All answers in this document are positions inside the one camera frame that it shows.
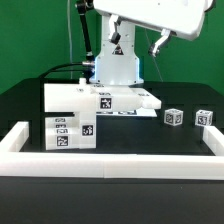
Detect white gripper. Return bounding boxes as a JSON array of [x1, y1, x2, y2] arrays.
[[93, 0, 214, 57]]

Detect white chair back frame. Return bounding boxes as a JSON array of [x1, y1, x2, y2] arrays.
[[44, 78, 161, 112]]

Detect white chair seat block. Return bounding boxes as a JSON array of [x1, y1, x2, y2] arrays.
[[74, 112, 96, 149]]

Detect white tagged cube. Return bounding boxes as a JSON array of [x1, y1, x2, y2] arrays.
[[195, 110, 213, 126], [164, 108, 183, 126]]

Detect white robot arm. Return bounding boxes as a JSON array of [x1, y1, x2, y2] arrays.
[[90, 0, 215, 86]]

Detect white tag marker sheet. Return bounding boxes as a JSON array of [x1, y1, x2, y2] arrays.
[[96, 108, 157, 117]]

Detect black cable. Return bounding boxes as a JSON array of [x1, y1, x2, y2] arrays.
[[38, 61, 96, 80]]

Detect white hanging cable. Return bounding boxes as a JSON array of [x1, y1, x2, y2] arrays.
[[66, 0, 74, 80]]

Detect white U-shaped fence frame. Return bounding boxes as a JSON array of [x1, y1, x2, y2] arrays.
[[0, 122, 224, 180]]

